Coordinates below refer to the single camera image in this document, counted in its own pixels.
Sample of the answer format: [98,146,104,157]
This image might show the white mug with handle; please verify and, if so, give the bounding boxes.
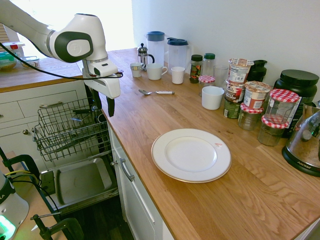
[145,63,169,81]

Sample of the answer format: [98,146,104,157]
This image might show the short pitcher blue lid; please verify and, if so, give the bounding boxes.
[166,37,192,72]

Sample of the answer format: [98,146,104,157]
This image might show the food container green lid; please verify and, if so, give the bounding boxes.
[0,51,19,72]

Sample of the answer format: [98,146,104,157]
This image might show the black table clamp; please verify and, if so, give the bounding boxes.
[30,211,85,240]
[0,146,41,186]

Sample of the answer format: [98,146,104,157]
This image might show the white plate gold rim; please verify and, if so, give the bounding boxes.
[150,128,233,184]

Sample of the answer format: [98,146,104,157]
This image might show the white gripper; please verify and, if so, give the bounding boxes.
[82,60,122,118]

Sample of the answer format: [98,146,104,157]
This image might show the food container red latch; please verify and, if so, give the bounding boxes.
[0,41,27,57]

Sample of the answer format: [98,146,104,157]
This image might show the big glass jar checkered lid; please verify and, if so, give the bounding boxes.
[263,88,300,125]

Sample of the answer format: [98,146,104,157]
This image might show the metal spoon white handle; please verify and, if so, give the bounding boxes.
[138,88,175,96]

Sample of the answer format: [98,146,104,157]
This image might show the wide white cup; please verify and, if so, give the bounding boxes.
[201,85,226,111]

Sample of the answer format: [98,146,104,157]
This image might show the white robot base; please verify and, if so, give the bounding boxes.
[0,169,30,240]

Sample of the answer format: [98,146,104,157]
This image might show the white ribbed cup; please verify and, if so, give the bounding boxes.
[170,66,186,85]

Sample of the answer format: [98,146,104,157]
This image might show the metal drawer handle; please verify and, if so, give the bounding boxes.
[38,100,64,109]

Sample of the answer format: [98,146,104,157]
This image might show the small patterned cup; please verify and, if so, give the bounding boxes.
[129,62,145,78]

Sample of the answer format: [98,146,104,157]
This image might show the red foil-lid yogurt cup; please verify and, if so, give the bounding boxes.
[242,80,273,110]

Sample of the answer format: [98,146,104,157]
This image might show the large black supplement tub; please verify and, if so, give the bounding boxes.
[273,69,320,139]

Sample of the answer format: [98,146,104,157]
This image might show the wire dishwasher rack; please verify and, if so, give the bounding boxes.
[32,96,112,163]

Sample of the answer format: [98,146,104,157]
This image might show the small jar checkered lid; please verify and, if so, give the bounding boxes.
[198,74,216,97]

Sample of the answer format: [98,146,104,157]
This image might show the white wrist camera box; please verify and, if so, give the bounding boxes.
[88,60,119,78]

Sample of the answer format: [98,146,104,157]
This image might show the small clear food container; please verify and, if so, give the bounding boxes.
[19,55,41,69]

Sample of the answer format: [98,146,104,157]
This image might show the black shaker bottle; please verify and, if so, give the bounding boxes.
[246,59,269,83]

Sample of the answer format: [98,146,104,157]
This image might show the tall pitcher blue lid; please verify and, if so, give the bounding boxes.
[145,30,166,67]

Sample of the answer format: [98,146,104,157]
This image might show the glass French press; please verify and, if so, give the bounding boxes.
[136,42,156,72]

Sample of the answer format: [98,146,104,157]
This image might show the metal cabinet handle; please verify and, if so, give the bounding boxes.
[117,157,136,183]

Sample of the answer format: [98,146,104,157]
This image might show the green plastic cup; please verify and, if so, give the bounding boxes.
[222,96,242,120]

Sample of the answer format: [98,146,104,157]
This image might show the clear drinking glass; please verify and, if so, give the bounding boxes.
[213,64,230,89]

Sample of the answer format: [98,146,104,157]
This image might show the spice jar black lid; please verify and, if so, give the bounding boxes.
[189,54,204,84]

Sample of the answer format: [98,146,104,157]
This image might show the spice jar green lid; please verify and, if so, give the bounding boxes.
[202,52,216,77]

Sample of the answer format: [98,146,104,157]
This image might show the stainless electric kettle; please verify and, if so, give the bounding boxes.
[281,100,320,178]

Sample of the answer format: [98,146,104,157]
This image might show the open dishwasher door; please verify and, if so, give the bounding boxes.
[39,156,120,216]

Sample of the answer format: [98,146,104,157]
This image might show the yellow cables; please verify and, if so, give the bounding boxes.
[4,169,39,181]

